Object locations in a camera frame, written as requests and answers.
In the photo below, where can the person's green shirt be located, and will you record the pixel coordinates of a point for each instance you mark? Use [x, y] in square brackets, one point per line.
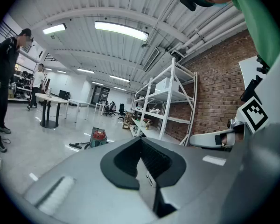
[254, 20]

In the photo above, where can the black equipment case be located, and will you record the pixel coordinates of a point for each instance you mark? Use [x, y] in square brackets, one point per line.
[64, 94]

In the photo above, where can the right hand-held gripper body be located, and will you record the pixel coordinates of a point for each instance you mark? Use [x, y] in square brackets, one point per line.
[253, 114]

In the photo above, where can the black head camera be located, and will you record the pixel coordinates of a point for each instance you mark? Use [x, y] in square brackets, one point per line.
[189, 2]

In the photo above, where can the round wooden table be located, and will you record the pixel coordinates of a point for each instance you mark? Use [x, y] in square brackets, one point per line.
[51, 98]

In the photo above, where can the red vacuum cleaner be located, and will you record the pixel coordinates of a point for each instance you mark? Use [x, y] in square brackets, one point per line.
[99, 136]

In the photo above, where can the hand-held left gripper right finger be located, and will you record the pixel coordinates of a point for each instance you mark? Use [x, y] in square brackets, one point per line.
[196, 171]

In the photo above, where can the white ceiling pipes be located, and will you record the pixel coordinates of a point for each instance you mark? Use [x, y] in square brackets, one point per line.
[214, 29]

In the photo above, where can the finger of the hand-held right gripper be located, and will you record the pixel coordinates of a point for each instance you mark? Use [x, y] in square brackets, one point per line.
[203, 140]

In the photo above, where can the small white table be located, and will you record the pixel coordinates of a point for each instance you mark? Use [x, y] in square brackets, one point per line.
[102, 104]

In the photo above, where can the white storage shelf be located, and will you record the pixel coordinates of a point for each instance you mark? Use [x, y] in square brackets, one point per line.
[21, 87]

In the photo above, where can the ceiling air vent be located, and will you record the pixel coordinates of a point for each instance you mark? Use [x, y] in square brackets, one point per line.
[151, 59]

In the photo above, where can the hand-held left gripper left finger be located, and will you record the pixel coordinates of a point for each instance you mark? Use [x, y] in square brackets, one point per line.
[88, 183]

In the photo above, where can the white rectangular table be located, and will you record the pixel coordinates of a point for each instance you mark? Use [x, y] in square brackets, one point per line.
[78, 102]

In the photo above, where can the white shelving rack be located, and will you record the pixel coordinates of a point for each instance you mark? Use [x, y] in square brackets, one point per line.
[168, 97]

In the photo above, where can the black office chair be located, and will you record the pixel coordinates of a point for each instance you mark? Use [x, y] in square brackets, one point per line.
[121, 109]
[110, 108]

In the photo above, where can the white cardboard box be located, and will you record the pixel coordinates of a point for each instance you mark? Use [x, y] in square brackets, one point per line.
[166, 85]

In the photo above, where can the person's right hand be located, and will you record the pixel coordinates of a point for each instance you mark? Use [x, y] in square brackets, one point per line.
[229, 140]

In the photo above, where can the wooden cart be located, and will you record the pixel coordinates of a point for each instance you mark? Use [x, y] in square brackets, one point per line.
[127, 121]

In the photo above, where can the ceiling light strips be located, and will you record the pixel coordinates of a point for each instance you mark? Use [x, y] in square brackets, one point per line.
[121, 30]

